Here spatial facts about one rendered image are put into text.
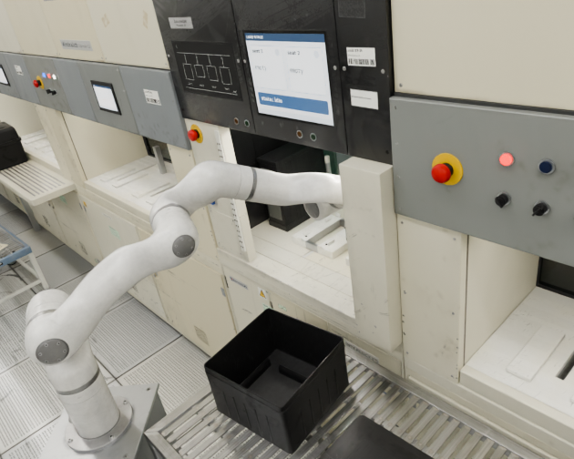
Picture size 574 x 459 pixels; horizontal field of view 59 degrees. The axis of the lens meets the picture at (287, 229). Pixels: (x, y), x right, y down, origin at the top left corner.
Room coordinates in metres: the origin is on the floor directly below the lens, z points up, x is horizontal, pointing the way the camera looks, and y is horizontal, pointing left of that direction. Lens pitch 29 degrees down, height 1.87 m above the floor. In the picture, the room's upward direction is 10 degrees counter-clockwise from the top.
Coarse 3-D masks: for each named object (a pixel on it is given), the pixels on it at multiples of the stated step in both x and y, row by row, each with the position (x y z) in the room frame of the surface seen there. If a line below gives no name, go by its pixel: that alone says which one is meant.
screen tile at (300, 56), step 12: (288, 48) 1.26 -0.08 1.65; (300, 48) 1.23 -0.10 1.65; (312, 48) 1.20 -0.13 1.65; (288, 60) 1.26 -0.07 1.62; (300, 60) 1.23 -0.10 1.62; (312, 60) 1.20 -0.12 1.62; (288, 72) 1.27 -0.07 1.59; (300, 84) 1.24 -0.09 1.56; (312, 84) 1.21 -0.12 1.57; (324, 84) 1.17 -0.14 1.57
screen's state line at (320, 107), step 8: (264, 96) 1.35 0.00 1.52; (272, 96) 1.33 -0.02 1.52; (280, 96) 1.30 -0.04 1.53; (288, 96) 1.28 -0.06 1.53; (264, 104) 1.36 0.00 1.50; (272, 104) 1.33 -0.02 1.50; (280, 104) 1.31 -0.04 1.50; (288, 104) 1.28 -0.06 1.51; (296, 104) 1.26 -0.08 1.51; (304, 104) 1.23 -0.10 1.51; (312, 104) 1.21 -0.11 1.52; (320, 104) 1.19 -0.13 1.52; (320, 112) 1.19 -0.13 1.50; (328, 112) 1.17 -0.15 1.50
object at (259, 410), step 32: (256, 320) 1.16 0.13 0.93; (288, 320) 1.15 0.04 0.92; (224, 352) 1.06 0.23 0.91; (256, 352) 1.14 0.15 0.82; (288, 352) 1.17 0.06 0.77; (320, 352) 1.08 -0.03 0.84; (224, 384) 0.95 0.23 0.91; (256, 384) 1.07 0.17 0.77; (288, 384) 1.05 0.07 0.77; (320, 384) 0.93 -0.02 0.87; (256, 416) 0.89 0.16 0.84; (288, 416) 0.83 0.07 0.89; (320, 416) 0.91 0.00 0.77; (288, 448) 0.83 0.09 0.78
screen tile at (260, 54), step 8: (256, 48) 1.35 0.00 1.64; (264, 48) 1.33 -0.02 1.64; (272, 48) 1.30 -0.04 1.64; (280, 48) 1.28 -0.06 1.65; (256, 56) 1.36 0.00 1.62; (264, 56) 1.33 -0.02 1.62; (272, 56) 1.31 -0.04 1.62; (272, 64) 1.31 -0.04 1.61; (280, 64) 1.29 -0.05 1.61; (256, 72) 1.37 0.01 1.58; (264, 72) 1.34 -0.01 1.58; (280, 72) 1.29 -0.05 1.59; (256, 80) 1.37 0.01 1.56; (264, 80) 1.34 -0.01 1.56; (272, 80) 1.32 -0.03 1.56; (280, 80) 1.30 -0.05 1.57; (272, 88) 1.32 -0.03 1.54; (280, 88) 1.30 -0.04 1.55
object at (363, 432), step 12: (360, 420) 0.81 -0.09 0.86; (372, 420) 0.81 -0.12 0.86; (348, 432) 0.78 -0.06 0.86; (360, 432) 0.78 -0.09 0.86; (372, 432) 0.77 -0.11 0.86; (384, 432) 0.77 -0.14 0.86; (336, 444) 0.75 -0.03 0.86; (348, 444) 0.75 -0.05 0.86; (360, 444) 0.74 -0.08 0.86; (372, 444) 0.74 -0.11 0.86; (384, 444) 0.73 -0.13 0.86; (396, 444) 0.73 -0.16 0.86; (408, 444) 0.72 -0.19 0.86; (324, 456) 0.73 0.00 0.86; (336, 456) 0.73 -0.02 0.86; (348, 456) 0.72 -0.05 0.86; (360, 456) 0.71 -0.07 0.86; (372, 456) 0.71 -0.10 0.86; (384, 456) 0.70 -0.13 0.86; (396, 456) 0.70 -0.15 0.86; (408, 456) 0.69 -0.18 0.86; (420, 456) 0.69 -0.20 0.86
